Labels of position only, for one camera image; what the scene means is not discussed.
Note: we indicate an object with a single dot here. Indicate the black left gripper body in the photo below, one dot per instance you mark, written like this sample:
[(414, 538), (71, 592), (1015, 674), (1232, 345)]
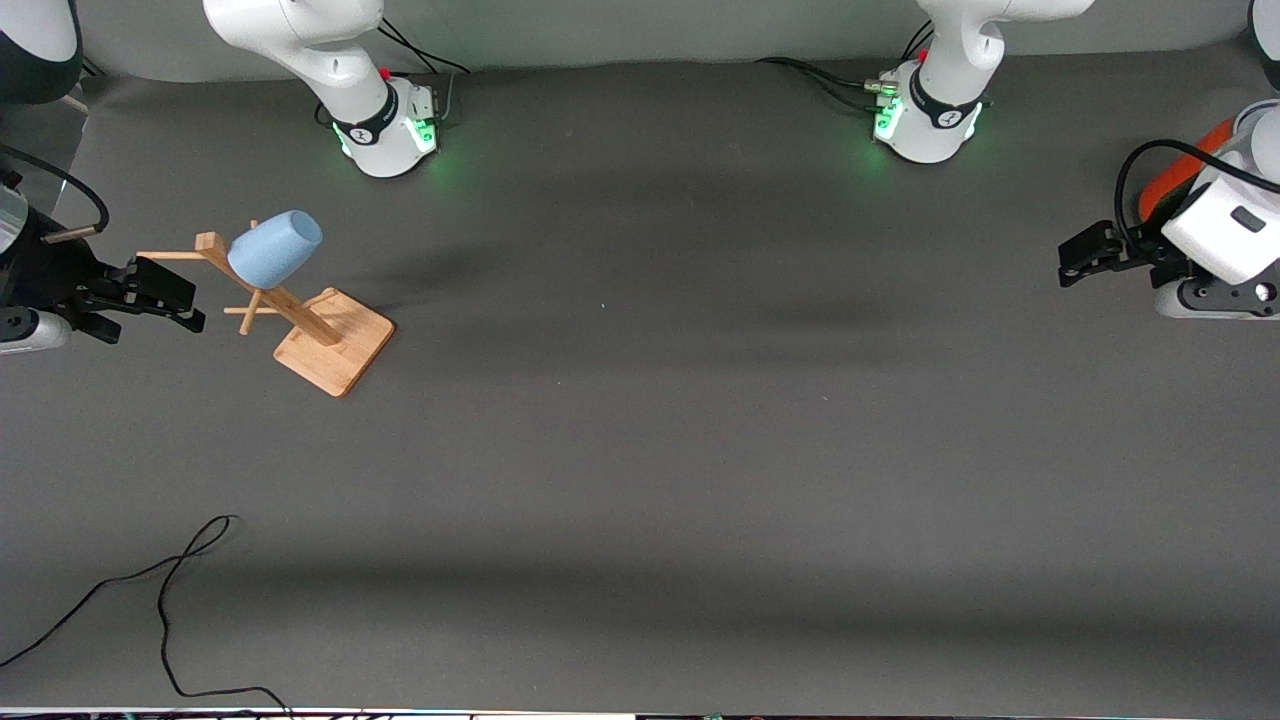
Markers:
[(1143, 256)]

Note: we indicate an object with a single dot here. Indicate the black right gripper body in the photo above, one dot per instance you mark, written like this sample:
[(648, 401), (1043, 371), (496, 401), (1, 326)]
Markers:
[(42, 272)]

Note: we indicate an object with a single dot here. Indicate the light blue cup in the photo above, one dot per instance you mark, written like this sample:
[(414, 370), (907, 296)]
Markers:
[(275, 250)]

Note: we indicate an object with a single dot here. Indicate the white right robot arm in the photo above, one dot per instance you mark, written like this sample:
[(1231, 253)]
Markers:
[(330, 60)]

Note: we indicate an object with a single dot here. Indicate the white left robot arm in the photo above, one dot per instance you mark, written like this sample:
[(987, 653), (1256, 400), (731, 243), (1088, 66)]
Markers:
[(950, 60)]

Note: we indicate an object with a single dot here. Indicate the orange can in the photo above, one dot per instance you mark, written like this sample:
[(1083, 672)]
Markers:
[(1170, 185)]

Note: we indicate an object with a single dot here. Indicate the wooden cup rack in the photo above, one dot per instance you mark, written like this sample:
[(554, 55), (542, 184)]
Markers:
[(335, 345)]

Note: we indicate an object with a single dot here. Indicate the dark grey table cloth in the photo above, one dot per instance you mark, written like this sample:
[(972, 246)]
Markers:
[(700, 450)]

